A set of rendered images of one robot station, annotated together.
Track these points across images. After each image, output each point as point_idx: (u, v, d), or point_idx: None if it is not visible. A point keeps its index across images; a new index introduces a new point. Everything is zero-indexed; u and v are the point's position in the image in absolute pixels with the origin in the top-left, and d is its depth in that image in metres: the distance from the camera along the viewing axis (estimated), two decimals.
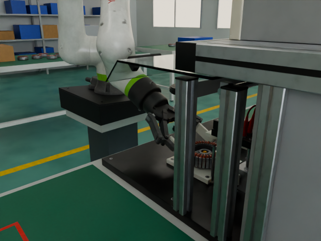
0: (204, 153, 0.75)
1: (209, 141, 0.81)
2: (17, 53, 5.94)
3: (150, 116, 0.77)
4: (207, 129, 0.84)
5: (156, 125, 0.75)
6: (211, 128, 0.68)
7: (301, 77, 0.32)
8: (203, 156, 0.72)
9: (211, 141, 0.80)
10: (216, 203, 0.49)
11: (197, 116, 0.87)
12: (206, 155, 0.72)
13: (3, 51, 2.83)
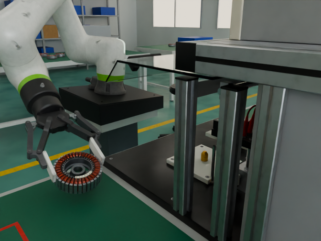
0: (73, 173, 0.64)
1: (92, 156, 0.69)
2: None
3: (27, 125, 0.67)
4: (100, 145, 0.70)
5: (29, 137, 0.65)
6: (211, 128, 0.68)
7: (301, 77, 0.32)
8: (63, 179, 0.61)
9: (94, 157, 0.68)
10: (216, 203, 0.49)
11: (94, 128, 0.73)
12: (68, 179, 0.61)
13: None
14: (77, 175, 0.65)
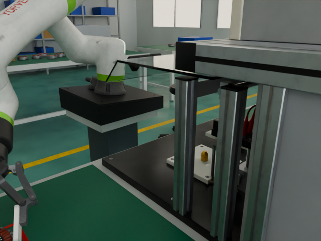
0: None
1: (9, 235, 0.50)
2: (17, 53, 5.94)
3: None
4: (25, 218, 0.51)
5: None
6: (211, 128, 0.68)
7: (301, 77, 0.32)
8: None
9: (9, 237, 0.49)
10: (216, 203, 0.49)
11: (29, 191, 0.54)
12: None
13: None
14: None
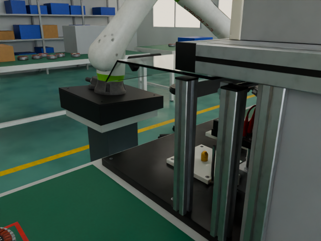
0: None
1: (9, 235, 0.50)
2: (17, 53, 5.94)
3: (257, 90, 1.15)
4: None
5: None
6: (211, 128, 0.68)
7: (301, 77, 0.32)
8: None
9: (9, 237, 0.49)
10: (216, 203, 0.49)
11: None
12: None
13: (3, 51, 2.83)
14: None
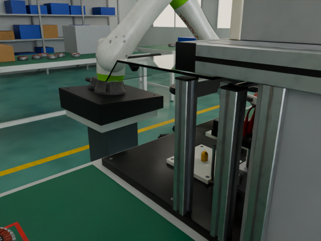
0: None
1: (9, 235, 0.50)
2: (17, 53, 5.94)
3: None
4: None
5: None
6: (211, 128, 0.68)
7: (301, 77, 0.32)
8: None
9: (9, 237, 0.49)
10: (216, 203, 0.49)
11: None
12: None
13: (3, 51, 2.83)
14: None
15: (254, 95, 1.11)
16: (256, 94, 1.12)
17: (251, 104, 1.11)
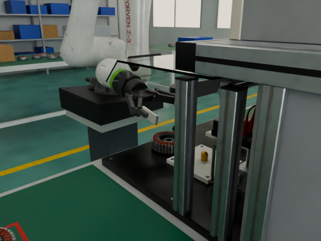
0: None
1: (9, 235, 0.50)
2: (17, 53, 5.94)
3: (126, 95, 0.87)
4: None
5: (130, 100, 0.85)
6: (211, 128, 0.68)
7: (301, 77, 0.32)
8: None
9: (9, 237, 0.49)
10: (216, 203, 0.49)
11: (175, 94, 0.94)
12: None
13: (3, 51, 2.83)
14: None
15: (154, 138, 0.85)
16: (155, 136, 0.87)
17: (154, 149, 0.85)
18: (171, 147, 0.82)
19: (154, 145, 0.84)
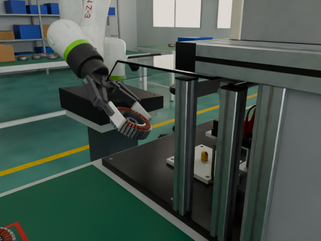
0: None
1: (9, 235, 0.50)
2: (17, 53, 5.94)
3: (89, 79, 0.73)
4: (143, 109, 0.81)
5: (94, 88, 0.71)
6: (211, 128, 0.68)
7: (301, 77, 0.32)
8: None
9: (9, 237, 0.49)
10: (216, 203, 0.49)
11: (135, 96, 0.83)
12: None
13: (3, 51, 2.83)
14: None
15: (117, 109, 0.73)
16: (121, 109, 0.74)
17: (110, 121, 0.72)
18: (127, 128, 0.69)
19: None
